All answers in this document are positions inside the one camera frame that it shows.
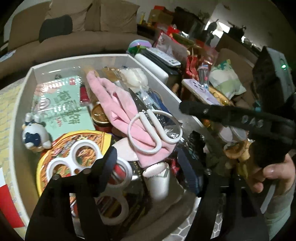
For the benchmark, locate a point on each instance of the purple power strip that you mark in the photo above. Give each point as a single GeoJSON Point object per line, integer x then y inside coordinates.
{"type": "Point", "coordinates": [200, 92]}

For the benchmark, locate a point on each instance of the yellow checkered tablecloth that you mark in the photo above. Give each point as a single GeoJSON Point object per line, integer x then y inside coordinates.
{"type": "Point", "coordinates": [8, 101]}

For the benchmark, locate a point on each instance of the gold lid jar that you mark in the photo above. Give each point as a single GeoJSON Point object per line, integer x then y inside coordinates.
{"type": "Point", "coordinates": [100, 120]}

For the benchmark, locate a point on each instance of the green floral pillow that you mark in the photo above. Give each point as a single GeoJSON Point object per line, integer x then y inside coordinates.
{"type": "Point", "coordinates": [224, 79]}

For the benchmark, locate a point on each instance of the white fluffy ball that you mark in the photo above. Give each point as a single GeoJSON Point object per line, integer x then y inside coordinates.
{"type": "Point", "coordinates": [135, 79]}

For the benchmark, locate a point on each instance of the purple round lid container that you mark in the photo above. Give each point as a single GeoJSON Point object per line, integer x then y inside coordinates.
{"type": "Point", "coordinates": [137, 45]}

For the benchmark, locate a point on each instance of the white tape dispenser rings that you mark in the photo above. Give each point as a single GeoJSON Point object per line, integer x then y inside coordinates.
{"type": "Point", "coordinates": [81, 157]}

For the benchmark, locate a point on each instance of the cow figurine toy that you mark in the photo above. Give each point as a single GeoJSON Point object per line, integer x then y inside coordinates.
{"type": "Point", "coordinates": [34, 136]}

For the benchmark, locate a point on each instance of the pink cloth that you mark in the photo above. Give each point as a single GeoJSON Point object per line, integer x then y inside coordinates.
{"type": "Point", "coordinates": [120, 108]}

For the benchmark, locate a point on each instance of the white handled scissors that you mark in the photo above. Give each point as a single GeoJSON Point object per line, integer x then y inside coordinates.
{"type": "Point", "coordinates": [152, 125]}

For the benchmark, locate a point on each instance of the red notebook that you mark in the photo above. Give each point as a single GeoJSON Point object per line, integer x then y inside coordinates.
{"type": "Point", "coordinates": [8, 208]}

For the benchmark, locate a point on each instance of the green snack box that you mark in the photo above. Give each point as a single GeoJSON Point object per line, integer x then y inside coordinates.
{"type": "Point", "coordinates": [57, 102]}

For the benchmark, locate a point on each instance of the brown sofa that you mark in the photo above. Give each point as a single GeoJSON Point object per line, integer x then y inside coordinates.
{"type": "Point", "coordinates": [98, 27]}

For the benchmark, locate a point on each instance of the red lighter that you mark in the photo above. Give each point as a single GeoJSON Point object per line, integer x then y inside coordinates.
{"type": "Point", "coordinates": [84, 99]}

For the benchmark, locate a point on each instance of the white storage box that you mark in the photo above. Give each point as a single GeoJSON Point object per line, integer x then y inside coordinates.
{"type": "Point", "coordinates": [23, 163]}

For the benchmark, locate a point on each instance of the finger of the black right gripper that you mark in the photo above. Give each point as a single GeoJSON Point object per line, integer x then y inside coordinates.
{"type": "Point", "coordinates": [255, 122]}

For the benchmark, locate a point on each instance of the white remote control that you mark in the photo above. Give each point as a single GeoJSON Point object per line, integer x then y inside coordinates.
{"type": "Point", "coordinates": [165, 58]}

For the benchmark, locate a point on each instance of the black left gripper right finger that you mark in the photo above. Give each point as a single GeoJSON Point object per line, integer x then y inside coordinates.
{"type": "Point", "coordinates": [204, 221]}

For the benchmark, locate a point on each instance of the black cushion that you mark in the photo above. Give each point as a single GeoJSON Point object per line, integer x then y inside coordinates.
{"type": "Point", "coordinates": [62, 25]}

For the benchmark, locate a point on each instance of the white cup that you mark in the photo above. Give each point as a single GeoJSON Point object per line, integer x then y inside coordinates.
{"type": "Point", "coordinates": [157, 180]}

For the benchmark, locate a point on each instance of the white rectangular case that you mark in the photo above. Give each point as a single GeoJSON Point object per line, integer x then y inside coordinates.
{"type": "Point", "coordinates": [153, 68]}

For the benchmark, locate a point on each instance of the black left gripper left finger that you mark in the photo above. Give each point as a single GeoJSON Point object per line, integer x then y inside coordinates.
{"type": "Point", "coordinates": [52, 217]}

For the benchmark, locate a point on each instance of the person's right hand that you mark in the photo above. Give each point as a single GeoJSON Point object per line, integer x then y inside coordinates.
{"type": "Point", "coordinates": [283, 172]}

